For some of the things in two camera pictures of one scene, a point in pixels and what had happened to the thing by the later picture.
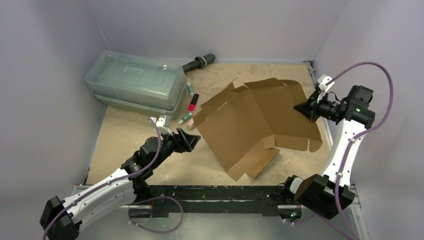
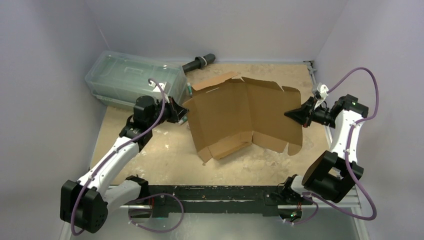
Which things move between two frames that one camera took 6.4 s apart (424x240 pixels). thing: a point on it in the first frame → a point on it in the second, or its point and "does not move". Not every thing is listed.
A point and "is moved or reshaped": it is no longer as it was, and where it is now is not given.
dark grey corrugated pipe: (198, 62) does not move
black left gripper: (181, 146) → (176, 111)
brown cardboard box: (242, 127) is moved or reshaped
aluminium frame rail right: (310, 66) does not move
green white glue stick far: (190, 89) does not move
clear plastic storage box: (152, 86) does not move
